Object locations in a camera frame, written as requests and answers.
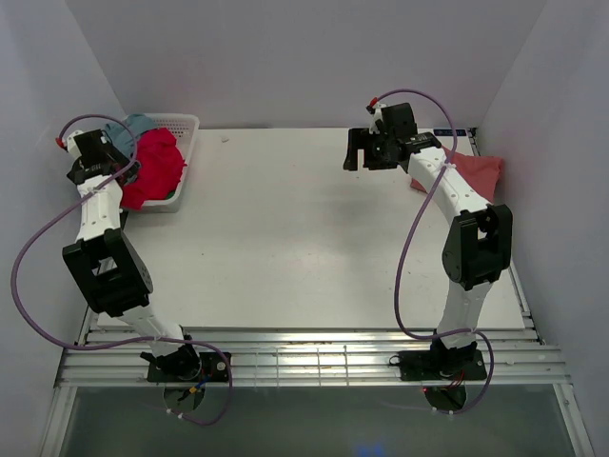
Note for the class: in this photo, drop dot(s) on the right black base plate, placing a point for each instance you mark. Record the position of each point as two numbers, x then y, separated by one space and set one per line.
423 365

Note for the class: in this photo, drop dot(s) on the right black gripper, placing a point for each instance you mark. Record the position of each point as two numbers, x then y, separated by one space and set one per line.
356 142

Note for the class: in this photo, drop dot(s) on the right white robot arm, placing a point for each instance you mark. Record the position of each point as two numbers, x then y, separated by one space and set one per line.
475 253

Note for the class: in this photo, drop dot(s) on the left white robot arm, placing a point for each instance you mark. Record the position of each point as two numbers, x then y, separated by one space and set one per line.
105 265

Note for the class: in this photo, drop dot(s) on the folded salmon t shirt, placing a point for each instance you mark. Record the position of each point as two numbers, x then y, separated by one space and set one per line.
481 173

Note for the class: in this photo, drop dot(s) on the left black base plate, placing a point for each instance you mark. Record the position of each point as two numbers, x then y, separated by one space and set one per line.
211 368

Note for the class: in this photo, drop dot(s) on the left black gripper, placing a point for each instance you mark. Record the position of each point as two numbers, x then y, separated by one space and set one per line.
117 157

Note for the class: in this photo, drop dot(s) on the white plastic basket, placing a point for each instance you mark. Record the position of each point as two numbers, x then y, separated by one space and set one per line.
184 127

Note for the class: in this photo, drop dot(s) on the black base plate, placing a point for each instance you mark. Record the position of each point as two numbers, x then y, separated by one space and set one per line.
423 365
211 368

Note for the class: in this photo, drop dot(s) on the magenta t shirt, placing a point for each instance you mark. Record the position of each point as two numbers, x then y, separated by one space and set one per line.
160 172

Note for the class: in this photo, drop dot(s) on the blue table label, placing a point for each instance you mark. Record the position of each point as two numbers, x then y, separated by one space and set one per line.
450 132

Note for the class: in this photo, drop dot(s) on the blue t shirt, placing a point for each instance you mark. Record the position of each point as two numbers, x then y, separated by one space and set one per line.
125 137

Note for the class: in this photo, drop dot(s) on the aluminium rail frame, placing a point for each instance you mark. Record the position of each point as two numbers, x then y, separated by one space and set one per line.
319 358

